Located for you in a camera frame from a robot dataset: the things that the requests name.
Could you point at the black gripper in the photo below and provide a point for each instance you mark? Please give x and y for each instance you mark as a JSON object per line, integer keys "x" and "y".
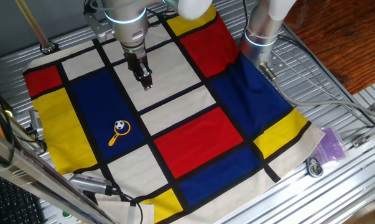
{"x": 135, "y": 60}

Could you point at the small soccer ball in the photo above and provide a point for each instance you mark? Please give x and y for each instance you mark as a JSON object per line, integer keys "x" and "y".
{"x": 119, "y": 125}

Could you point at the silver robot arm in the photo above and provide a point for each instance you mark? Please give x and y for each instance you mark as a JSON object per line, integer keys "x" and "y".
{"x": 129, "y": 18}

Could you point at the colour block tablecloth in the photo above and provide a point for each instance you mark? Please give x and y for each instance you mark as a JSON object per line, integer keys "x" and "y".
{"x": 193, "y": 137}

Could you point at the metal tripod pole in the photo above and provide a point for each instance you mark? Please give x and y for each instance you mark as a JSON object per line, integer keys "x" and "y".
{"x": 35, "y": 26}

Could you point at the green button box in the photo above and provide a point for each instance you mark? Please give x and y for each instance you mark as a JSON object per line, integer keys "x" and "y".
{"x": 66, "y": 215}

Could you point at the black keyboard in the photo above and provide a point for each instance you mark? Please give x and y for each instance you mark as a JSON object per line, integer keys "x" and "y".
{"x": 16, "y": 202}

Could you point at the silver padlock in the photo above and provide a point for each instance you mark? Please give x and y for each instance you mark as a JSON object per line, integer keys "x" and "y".
{"x": 314, "y": 168}

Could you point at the purple plastic bag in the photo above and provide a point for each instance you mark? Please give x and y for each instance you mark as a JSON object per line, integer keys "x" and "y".
{"x": 330, "y": 145}

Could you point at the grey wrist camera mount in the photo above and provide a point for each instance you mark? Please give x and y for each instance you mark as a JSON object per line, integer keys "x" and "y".
{"x": 97, "y": 26}

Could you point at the silver camera with vents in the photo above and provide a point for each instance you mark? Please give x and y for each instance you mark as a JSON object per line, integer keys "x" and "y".
{"x": 89, "y": 184}

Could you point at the small grey camera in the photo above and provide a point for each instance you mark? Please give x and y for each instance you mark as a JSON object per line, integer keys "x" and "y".
{"x": 35, "y": 123}

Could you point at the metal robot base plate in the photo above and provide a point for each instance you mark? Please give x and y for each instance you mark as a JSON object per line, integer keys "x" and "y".
{"x": 277, "y": 62}

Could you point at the aluminium frame bar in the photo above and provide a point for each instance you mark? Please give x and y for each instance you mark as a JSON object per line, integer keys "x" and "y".
{"x": 35, "y": 174}

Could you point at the metal corner bracket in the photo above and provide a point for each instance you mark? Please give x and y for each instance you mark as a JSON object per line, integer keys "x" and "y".
{"x": 361, "y": 140}

